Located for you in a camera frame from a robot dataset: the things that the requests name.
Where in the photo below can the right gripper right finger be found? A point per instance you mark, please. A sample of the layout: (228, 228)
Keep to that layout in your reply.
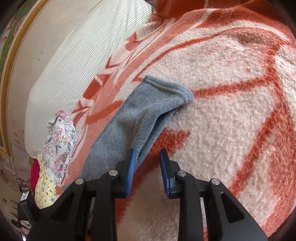
(208, 210)

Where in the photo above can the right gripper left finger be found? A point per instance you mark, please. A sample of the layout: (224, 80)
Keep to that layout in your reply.
(87, 205)

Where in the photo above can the grey fleece pants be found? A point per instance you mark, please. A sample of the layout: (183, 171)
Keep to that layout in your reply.
(108, 131)

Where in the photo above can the yellow cartoon print pillow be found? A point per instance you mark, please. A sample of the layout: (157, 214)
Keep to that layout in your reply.
(45, 190)

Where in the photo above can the red plush pillow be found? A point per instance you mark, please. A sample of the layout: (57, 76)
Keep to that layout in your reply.
(34, 173)

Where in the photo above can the floral ruffled pillow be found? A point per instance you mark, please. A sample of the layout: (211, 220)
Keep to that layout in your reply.
(60, 144)

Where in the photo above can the orange white patterned blanket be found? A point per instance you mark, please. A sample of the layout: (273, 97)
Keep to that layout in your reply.
(238, 59)

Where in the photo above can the gold framed picture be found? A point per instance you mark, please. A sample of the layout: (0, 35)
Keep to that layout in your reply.
(12, 38)

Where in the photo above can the white striped headboard cushion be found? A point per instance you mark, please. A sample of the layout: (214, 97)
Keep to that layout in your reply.
(76, 62)

